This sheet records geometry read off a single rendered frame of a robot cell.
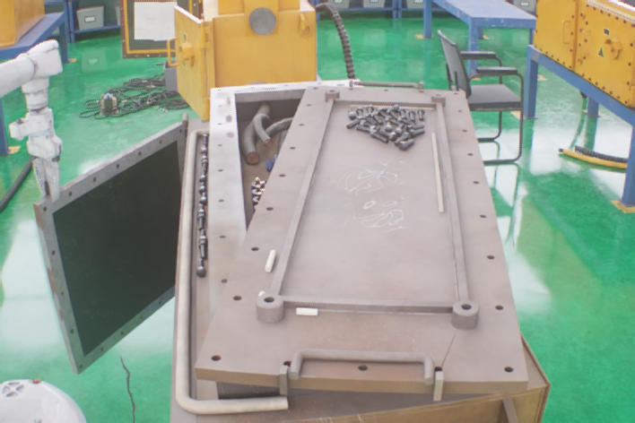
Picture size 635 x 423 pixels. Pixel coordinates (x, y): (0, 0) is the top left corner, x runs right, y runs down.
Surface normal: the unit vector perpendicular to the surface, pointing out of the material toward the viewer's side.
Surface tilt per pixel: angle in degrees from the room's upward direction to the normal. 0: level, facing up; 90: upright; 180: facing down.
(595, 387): 0
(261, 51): 90
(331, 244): 0
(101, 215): 90
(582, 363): 0
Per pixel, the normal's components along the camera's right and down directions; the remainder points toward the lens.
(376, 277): -0.01, -0.90
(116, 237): 0.89, 0.19
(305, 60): 0.16, 0.44
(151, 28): -0.16, 0.44
